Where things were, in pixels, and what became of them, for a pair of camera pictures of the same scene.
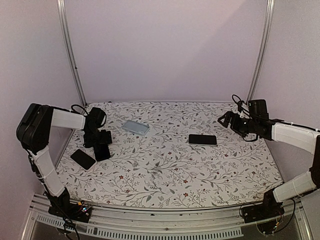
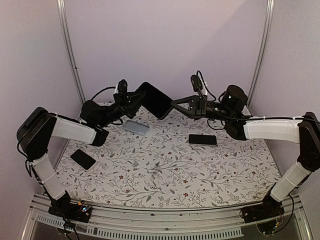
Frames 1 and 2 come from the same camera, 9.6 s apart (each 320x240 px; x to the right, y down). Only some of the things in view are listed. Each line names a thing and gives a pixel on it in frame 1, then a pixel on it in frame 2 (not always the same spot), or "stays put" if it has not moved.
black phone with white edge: x=86 y=161 stays put
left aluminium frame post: x=62 y=14 stays put
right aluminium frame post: x=265 y=39 stays put
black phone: x=102 y=151 → x=155 y=101
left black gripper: x=106 y=138 → x=127 y=103
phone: x=202 y=139 stays put
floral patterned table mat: x=169 y=155 stays put
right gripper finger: x=225 y=120 → x=190 y=114
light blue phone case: x=136 y=127 stays put
